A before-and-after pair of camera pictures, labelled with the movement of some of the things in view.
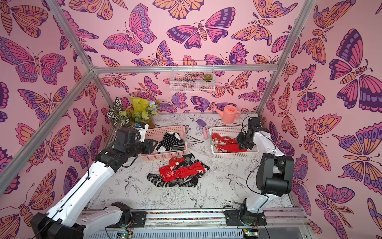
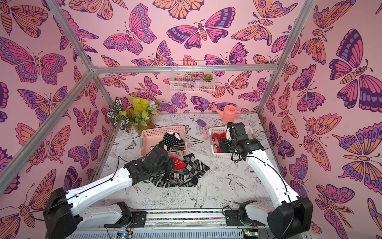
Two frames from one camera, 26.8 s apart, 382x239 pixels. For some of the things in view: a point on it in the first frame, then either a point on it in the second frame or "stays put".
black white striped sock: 180,146 stays put
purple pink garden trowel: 202,123 stays put
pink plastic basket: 157,133 stays put
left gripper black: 149,149 -> 169,162
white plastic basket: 232,132 stays put
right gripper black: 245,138 -> 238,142
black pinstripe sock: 169,139 stays put
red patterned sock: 168,174 -> 178,164
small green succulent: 207,77 stays put
